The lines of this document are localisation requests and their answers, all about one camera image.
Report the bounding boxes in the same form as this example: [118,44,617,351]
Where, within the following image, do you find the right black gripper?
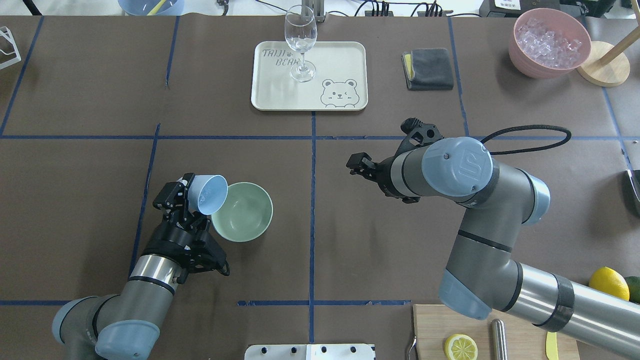
[347,153,406,199]

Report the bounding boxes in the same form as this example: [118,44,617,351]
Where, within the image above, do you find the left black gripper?
[142,173,230,285]

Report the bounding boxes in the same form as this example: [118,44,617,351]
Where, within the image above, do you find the light blue plastic cup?
[187,174,228,215]

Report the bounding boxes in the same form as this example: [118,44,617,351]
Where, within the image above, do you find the green ceramic bowl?
[211,182,274,243]

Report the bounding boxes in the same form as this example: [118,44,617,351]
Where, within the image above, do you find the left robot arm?
[51,173,230,360]

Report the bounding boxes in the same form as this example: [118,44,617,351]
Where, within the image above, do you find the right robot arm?
[346,136,640,360]

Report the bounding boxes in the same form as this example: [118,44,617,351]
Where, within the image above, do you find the pink bowl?
[509,7,591,79]

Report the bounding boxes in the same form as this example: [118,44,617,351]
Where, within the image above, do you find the blue bowl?
[118,0,185,16]

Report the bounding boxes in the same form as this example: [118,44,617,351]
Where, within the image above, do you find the ice cubes in pink bowl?
[516,17,583,69]

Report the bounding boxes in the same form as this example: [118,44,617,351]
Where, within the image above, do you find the metal ice scoop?
[622,170,640,217]

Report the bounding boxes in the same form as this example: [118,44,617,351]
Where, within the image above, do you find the cream bear tray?
[250,41,369,111]

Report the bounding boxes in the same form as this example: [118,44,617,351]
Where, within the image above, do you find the grey folded cloth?
[401,48,454,91]

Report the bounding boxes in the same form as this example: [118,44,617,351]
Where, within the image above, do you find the clear wine glass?
[284,4,318,83]

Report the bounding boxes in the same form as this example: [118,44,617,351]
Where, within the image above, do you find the wooden cutting board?
[412,304,581,360]

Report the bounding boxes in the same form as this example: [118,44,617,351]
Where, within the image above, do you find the lemon half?
[443,333,479,360]

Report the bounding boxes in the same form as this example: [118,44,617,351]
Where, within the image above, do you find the metal knife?
[491,318,508,360]

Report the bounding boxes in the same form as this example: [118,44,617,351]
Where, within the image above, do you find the yellow plastic fork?
[146,0,167,16]

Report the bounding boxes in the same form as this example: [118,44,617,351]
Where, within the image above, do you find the yellow plastic knife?
[545,332,559,360]

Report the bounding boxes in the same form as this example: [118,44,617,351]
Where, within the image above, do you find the wooden cup stand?
[577,26,640,87]

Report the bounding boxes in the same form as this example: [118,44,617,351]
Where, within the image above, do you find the yellow lemon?
[588,266,630,301]

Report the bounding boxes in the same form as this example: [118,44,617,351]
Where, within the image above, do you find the green lime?
[624,276,640,304]

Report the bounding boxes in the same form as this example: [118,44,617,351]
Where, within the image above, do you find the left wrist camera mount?
[151,181,186,211]

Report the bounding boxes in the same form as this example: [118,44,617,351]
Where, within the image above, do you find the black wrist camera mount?
[394,117,445,157]

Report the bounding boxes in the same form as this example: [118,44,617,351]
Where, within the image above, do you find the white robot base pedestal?
[244,342,377,360]

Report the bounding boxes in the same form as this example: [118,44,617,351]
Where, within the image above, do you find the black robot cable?
[480,124,572,155]

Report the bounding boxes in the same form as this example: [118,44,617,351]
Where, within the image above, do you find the white wire cup rack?
[0,26,22,70]

